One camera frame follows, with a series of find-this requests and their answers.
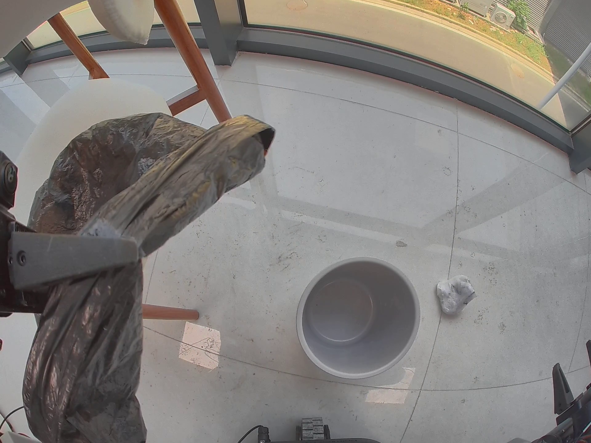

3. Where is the black plastic bag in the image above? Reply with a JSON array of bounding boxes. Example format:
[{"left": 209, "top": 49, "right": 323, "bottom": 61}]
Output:
[{"left": 22, "top": 113, "right": 277, "bottom": 443}]

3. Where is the white trash bin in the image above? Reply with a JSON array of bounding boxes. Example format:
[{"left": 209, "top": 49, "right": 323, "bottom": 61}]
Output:
[{"left": 295, "top": 257, "right": 422, "bottom": 378}]

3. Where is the crumpled white paper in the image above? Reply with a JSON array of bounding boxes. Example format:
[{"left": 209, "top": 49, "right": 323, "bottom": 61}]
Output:
[{"left": 436, "top": 274, "right": 477, "bottom": 315}]

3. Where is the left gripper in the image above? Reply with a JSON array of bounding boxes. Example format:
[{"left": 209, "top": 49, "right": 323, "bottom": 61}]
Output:
[{"left": 0, "top": 151, "right": 140, "bottom": 317}]

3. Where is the window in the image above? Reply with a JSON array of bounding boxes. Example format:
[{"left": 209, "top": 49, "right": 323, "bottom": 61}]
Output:
[{"left": 0, "top": 0, "right": 591, "bottom": 174}]

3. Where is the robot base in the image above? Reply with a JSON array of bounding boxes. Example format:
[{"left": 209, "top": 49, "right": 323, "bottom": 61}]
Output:
[{"left": 272, "top": 416, "right": 384, "bottom": 443}]

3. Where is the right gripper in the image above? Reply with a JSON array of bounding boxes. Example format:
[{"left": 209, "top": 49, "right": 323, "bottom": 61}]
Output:
[{"left": 531, "top": 340, "right": 591, "bottom": 443}]

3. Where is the black cable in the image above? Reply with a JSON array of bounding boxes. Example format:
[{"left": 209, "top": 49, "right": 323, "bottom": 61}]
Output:
[{"left": 238, "top": 425, "right": 269, "bottom": 443}]

